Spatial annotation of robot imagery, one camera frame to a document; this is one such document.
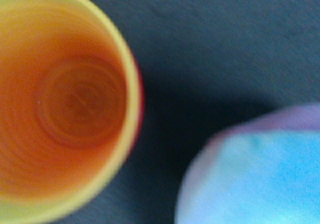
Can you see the yellow plastic cup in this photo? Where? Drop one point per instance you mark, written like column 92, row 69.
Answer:
column 71, row 107

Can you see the multicolour plush ball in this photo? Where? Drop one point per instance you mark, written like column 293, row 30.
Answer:
column 264, row 171

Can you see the black tablecloth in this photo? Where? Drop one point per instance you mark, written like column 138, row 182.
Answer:
column 206, row 65

